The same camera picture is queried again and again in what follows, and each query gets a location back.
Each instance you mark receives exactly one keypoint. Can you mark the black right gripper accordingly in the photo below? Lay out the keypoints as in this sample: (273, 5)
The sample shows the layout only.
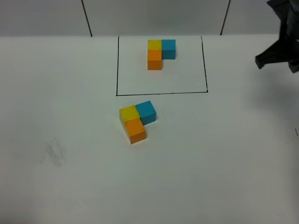
(286, 49)

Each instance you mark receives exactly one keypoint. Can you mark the template orange cube block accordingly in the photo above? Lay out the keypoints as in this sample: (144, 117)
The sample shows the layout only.
(154, 60)

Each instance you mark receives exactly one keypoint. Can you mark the template blue cube block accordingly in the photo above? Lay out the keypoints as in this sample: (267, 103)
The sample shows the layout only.
(168, 49)

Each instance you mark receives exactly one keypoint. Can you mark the template yellow cube block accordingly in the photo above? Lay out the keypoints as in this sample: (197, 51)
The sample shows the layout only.
(154, 44)

